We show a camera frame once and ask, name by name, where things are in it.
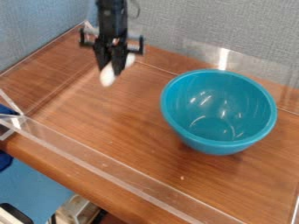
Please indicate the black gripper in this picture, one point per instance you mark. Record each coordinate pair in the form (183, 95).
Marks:
(131, 43)

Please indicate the white toy mushroom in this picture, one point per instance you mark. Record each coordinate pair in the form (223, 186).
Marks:
(107, 76)

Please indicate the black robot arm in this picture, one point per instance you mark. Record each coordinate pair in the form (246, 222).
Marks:
(112, 21)

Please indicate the blue plastic bowl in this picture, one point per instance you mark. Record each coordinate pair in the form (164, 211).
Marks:
(219, 111)

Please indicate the clear acrylic barrier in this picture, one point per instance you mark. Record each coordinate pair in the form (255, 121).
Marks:
(100, 140)

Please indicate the blue object at left edge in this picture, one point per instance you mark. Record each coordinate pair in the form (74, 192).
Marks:
(5, 158)

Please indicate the black white object below table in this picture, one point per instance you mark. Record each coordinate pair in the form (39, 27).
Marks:
(12, 216)

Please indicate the clear acrylic corner bracket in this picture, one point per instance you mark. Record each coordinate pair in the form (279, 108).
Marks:
(90, 29)

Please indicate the white frame under table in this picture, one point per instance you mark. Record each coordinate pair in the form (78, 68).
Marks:
(75, 211)

